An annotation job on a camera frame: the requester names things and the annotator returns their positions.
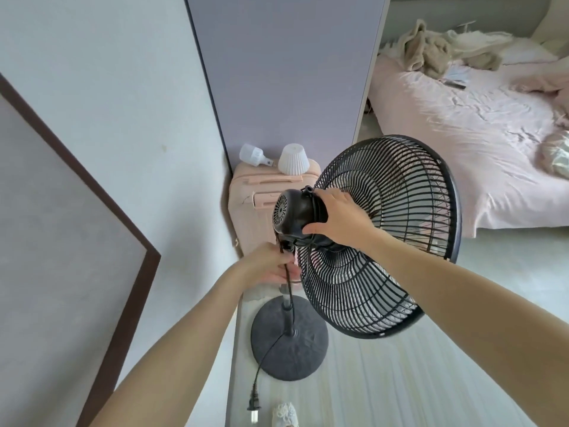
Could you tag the person's left forearm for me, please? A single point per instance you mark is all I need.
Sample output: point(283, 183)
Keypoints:
point(178, 351)

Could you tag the bed with pink sheet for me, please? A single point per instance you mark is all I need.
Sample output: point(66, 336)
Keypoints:
point(466, 142)

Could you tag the white light bulb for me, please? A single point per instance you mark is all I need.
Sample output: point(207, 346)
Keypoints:
point(250, 154)

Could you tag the grey partition panel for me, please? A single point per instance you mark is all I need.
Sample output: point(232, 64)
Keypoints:
point(289, 75)

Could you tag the pink duvet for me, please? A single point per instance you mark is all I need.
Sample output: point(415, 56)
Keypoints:
point(544, 77)

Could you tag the brown door frame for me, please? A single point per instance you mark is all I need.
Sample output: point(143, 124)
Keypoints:
point(133, 271)

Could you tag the person's right thumb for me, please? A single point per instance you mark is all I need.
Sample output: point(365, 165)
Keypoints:
point(318, 229)

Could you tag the white lace item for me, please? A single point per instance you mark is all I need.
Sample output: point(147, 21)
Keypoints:
point(284, 415)

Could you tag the person's right forearm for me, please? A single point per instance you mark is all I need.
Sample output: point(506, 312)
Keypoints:
point(471, 311)

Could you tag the shiny satin pillow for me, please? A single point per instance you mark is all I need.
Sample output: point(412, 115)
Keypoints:
point(555, 155)

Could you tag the white crumpled cloth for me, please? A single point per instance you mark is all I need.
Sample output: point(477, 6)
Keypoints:
point(482, 42)

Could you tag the pink suitcase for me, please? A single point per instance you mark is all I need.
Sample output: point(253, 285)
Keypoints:
point(253, 208)

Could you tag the dark remote control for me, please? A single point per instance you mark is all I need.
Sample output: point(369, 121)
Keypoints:
point(454, 84)

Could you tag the white pillow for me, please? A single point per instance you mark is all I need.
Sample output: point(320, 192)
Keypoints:
point(529, 51)

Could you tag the person's left hand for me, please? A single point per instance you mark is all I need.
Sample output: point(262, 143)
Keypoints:
point(262, 260)

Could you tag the grey headboard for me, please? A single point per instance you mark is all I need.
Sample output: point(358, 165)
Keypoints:
point(466, 11)

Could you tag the black fan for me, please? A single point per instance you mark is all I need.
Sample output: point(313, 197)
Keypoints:
point(391, 182)

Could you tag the beige blanket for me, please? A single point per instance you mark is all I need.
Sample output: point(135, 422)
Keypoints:
point(426, 51)

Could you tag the person's left fingers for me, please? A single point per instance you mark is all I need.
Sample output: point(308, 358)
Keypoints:
point(272, 278)

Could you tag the person's right hand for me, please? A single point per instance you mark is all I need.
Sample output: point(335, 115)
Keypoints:
point(346, 220)

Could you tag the white ribbed lampshade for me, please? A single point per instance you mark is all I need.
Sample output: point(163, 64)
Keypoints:
point(293, 160)

